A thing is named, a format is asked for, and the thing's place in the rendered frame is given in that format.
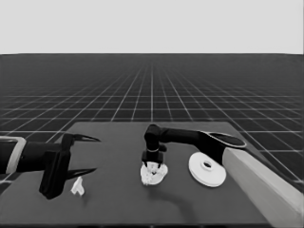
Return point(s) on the small white T-shaped piece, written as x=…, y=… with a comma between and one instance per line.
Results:
x=77, y=187

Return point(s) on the large thick white disc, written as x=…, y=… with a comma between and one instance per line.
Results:
x=217, y=178

